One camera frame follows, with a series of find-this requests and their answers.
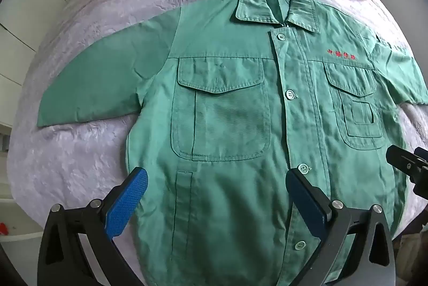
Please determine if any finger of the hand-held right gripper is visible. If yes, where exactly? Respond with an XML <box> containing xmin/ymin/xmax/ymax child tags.
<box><xmin>411</xmin><ymin>173</ymin><xmax>428</xmax><ymax>200</ymax></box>
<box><xmin>385</xmin><ymin>145</ymin><xmax>428</xmax><ymax>176</ymax></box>

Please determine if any green work shirt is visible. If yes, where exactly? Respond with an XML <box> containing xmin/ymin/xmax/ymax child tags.
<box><xmin>36</xmin><ymin>0</ymin><xmax>428</xmax><ymax>286</ymax></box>

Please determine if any purple bedspread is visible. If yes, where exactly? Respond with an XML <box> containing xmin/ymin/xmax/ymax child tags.
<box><xmin>7</xmin><ymin>0</ymin><xmax>428</xmax><ymax>286</ymax></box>

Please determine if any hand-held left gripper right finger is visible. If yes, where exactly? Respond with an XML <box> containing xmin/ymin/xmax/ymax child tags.
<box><xmin>286</xmin><ymin>167</ymin><xmax>397</xmax><ymax>286</ymax></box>

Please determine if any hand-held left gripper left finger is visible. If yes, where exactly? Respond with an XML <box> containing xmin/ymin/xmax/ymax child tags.
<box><xmin>37</xmin><ymin>166</ymin><xmax>148</xmax><ymax>286</ymax></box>

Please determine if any white wardrobe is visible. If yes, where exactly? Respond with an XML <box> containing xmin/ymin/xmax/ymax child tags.
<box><xmin>0</xmin><ymin>0</ymin><xmax>78</xmax><ymax>127</ymax></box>

